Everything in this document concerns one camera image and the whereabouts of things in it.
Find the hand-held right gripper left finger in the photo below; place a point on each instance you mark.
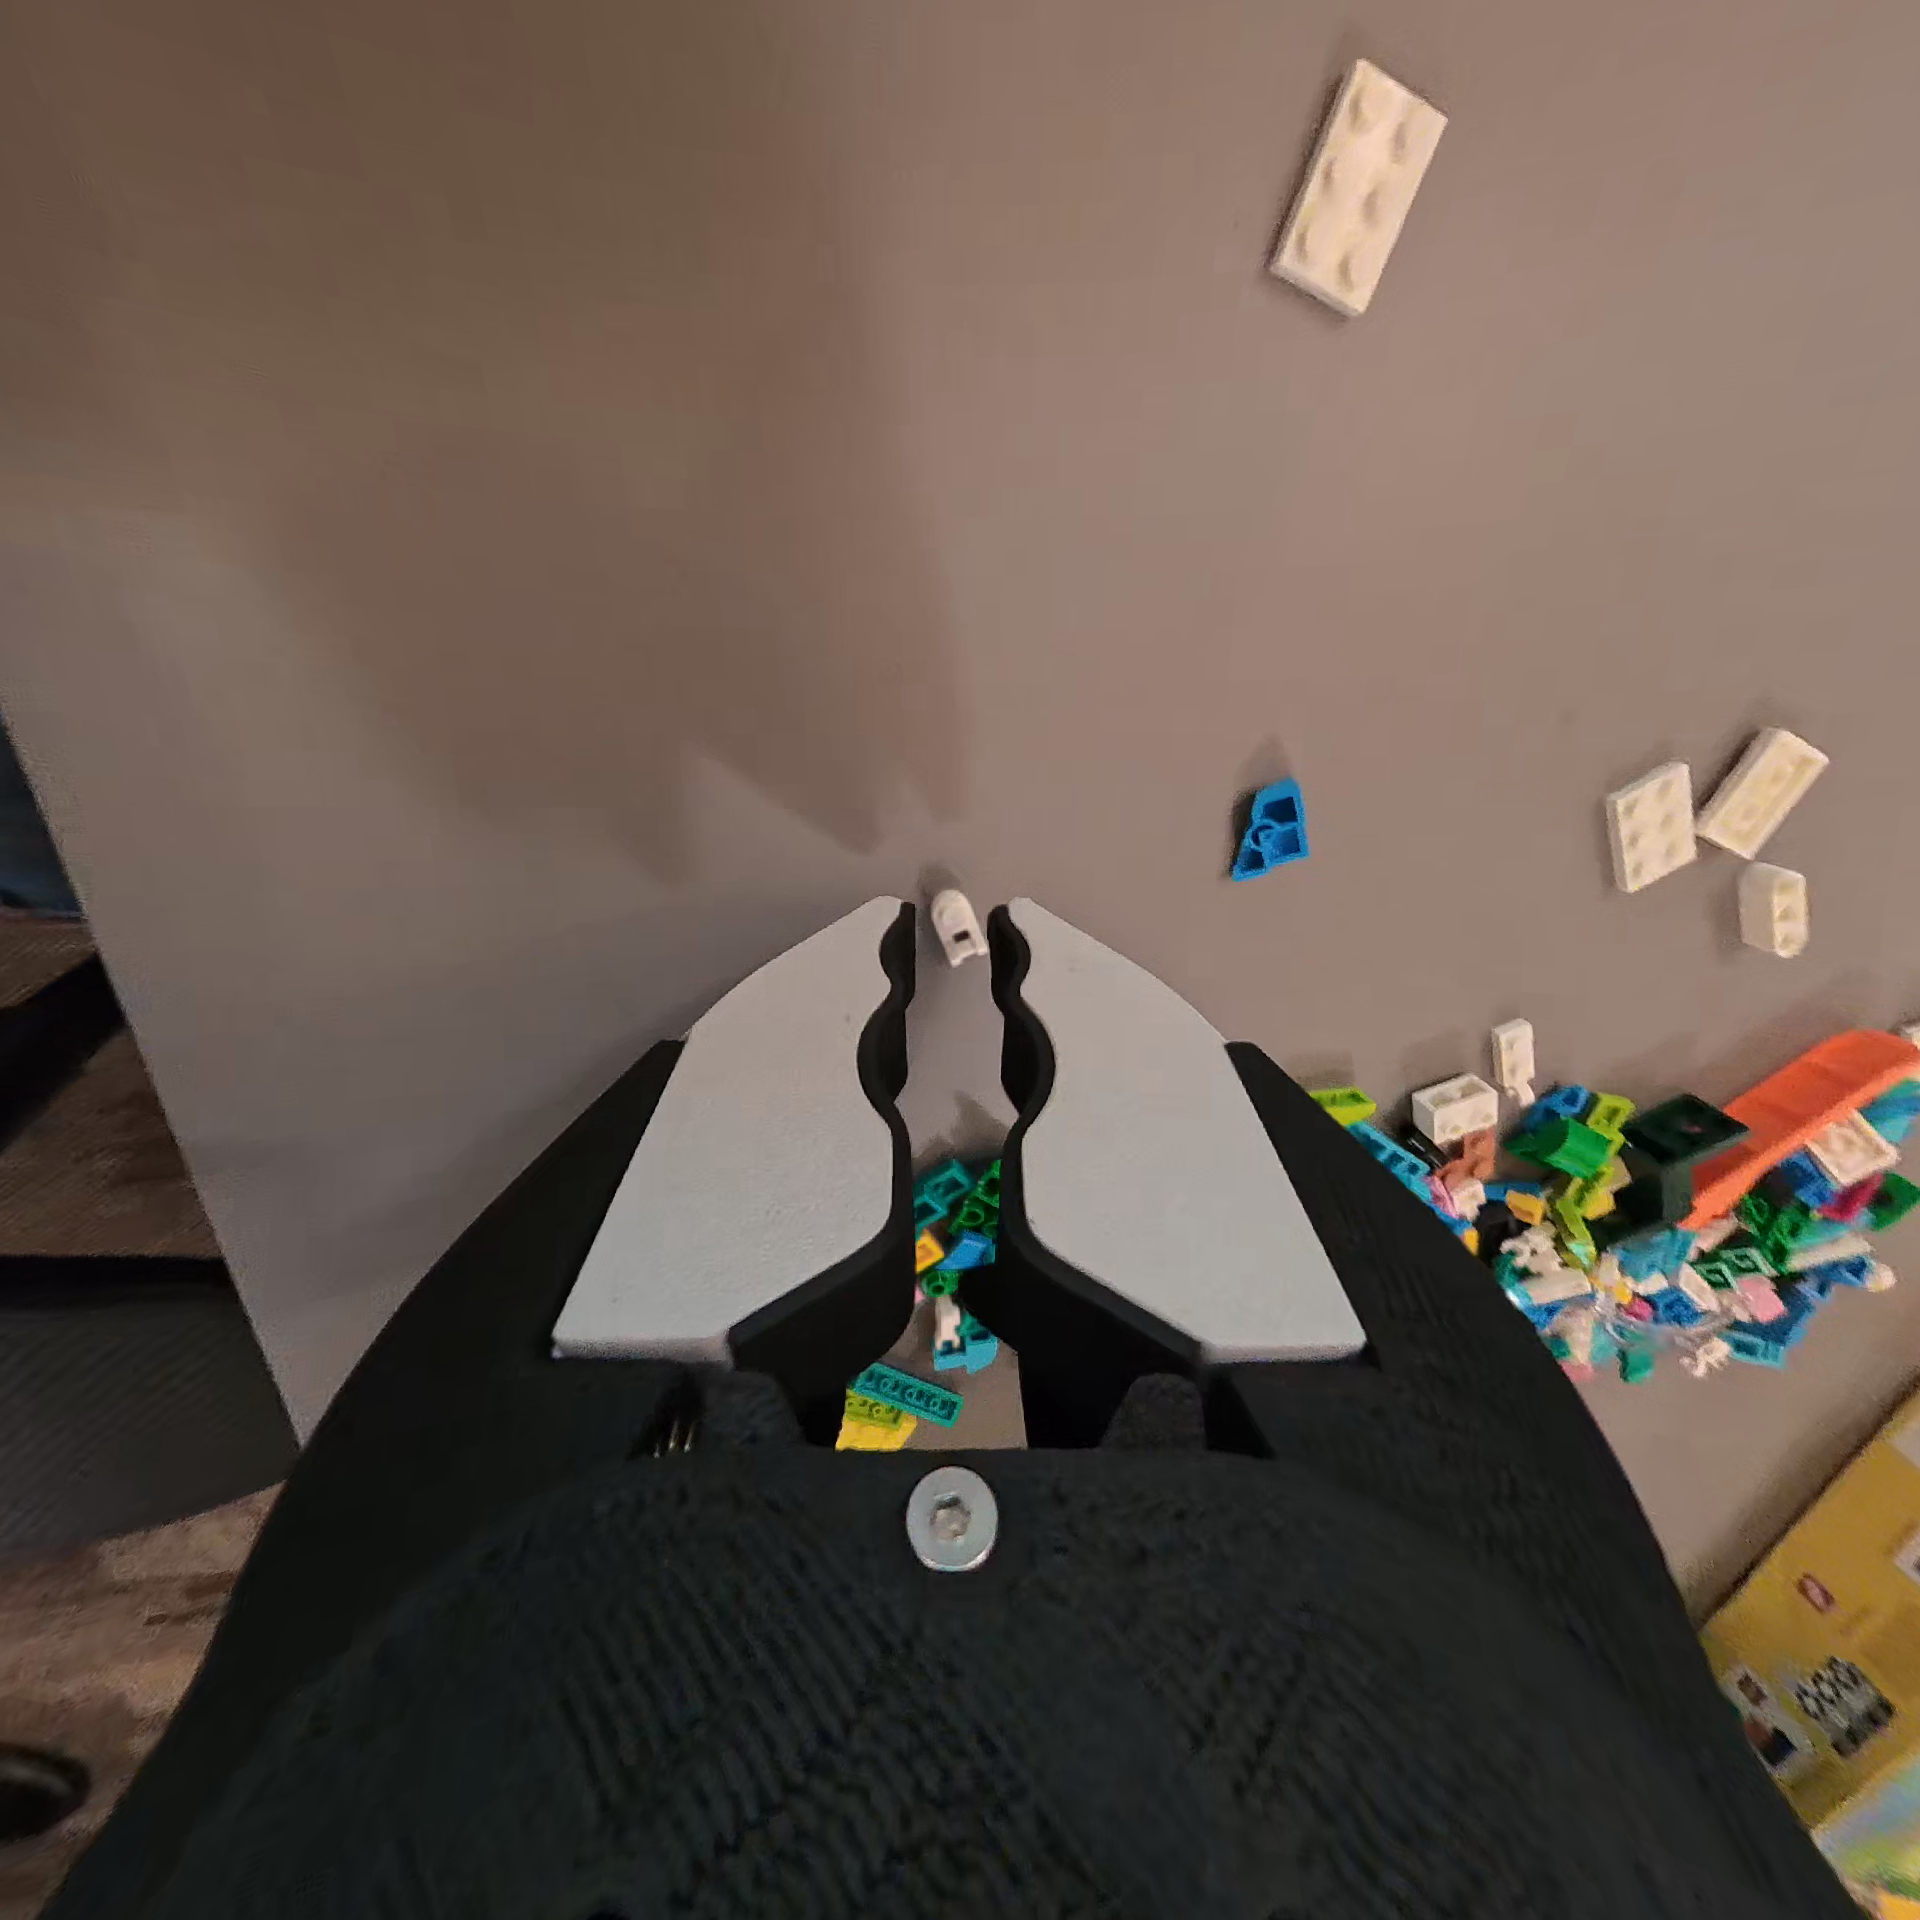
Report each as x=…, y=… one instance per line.
x=747, y=1172

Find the yellow lego box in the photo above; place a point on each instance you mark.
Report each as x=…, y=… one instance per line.
x=1799, y=1621

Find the short white lego brick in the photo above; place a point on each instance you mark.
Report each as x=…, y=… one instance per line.
x=1774, y=908

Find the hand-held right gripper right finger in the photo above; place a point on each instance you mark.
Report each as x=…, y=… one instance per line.
x=1169, y=1188

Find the small white lego piece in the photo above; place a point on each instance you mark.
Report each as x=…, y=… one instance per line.
x=955, y=923

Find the square white lego plate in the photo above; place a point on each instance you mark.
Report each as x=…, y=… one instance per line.
x=1650, y=825

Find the long white lego plate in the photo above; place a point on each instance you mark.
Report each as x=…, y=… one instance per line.
x=1357, y=189

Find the pile of colourful lego bricks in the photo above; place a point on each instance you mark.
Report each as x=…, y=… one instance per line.
x=1650, y=1247

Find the orange lego plate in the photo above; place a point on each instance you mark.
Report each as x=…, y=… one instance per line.
x=1817, y=1103

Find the blue lego piece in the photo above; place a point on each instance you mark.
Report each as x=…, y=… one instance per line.
x=1270, y=833

